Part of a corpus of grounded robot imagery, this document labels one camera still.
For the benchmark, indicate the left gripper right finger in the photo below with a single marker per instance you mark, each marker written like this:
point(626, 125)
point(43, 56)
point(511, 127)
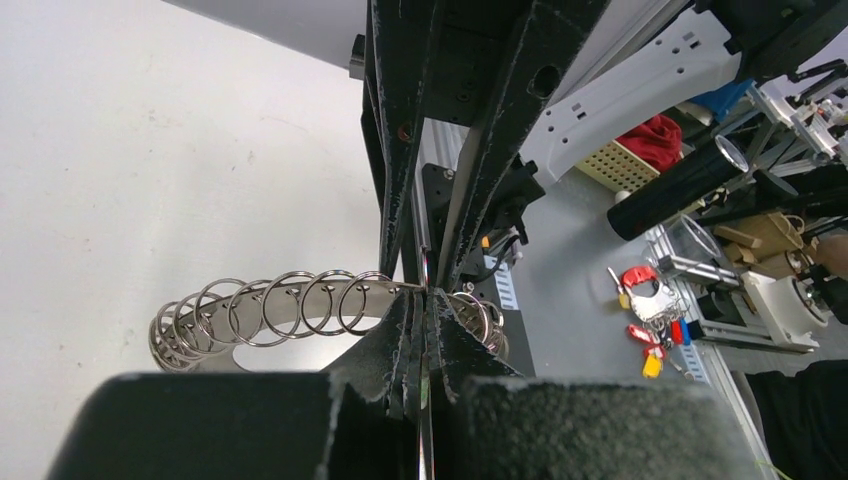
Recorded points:
point(490, 422)

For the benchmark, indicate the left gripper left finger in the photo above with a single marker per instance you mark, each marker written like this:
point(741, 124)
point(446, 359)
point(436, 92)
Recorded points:
point(351, 420)

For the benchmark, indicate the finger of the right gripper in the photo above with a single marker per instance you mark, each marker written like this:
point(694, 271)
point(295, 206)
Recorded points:
point(399, 39)
point(543, 43)

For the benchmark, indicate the metal disc with key rings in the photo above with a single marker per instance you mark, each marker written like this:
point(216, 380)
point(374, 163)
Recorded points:
point(278, 318)

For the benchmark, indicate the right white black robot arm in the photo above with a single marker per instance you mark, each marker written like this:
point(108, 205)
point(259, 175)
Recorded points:
point(493, 67)

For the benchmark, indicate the bunch of coloured keys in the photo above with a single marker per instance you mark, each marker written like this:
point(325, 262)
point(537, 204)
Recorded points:
point(659, 314)

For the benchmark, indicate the yellow perforated basket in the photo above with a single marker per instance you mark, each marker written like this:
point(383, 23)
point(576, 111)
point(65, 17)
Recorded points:
point(617, 168)

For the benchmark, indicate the red cloth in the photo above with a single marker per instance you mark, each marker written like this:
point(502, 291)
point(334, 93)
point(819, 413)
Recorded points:
point(657, 141)

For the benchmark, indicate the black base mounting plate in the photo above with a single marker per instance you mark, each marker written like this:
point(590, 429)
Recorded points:
point(501, 233)

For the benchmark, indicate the black cylinder flashlight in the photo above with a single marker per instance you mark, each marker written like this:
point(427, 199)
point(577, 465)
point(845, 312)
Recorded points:
point(704, 170)

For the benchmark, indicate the white machine part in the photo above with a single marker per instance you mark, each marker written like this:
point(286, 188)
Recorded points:
point(792, 311)

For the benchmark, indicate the right white slotted cable duct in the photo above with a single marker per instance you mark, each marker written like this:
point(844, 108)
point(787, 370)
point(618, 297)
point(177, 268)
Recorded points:
point(505, 288)

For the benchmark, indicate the aluminium extrusion rail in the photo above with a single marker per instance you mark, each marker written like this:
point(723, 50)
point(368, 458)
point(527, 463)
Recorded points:
point(708, 365)

